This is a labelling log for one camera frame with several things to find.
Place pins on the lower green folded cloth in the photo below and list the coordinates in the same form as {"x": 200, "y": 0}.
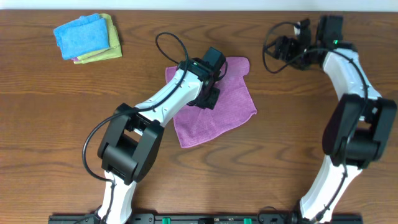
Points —
{"x": 105, "y": 56}

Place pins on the blue folded cloth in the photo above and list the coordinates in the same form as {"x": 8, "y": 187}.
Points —
{"x": 81, "y": 36}

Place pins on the upper green folded cloth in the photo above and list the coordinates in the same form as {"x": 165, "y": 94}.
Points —
{"x": 113, "y": 39}

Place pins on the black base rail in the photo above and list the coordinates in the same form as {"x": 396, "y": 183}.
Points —
{"x": 148, "y": 218}

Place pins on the green folded cloth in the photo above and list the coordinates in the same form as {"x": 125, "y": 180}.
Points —
{"x": 113, "y": 39}
{"x": 105, "y": 56}

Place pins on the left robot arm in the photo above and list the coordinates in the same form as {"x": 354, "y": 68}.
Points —
{"x": 131, "y": 142}

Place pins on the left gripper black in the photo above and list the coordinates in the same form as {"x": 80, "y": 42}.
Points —
{"x": 207, "y": 98}

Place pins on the purple microfibre cloth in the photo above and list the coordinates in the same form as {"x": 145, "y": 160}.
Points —
{"x": 195, "y": 126}

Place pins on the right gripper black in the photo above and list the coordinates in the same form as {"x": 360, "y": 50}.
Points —
{"x": 285, "y": 45}

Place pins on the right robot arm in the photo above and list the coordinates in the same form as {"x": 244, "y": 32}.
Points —
{"x": 358, "y": 130}

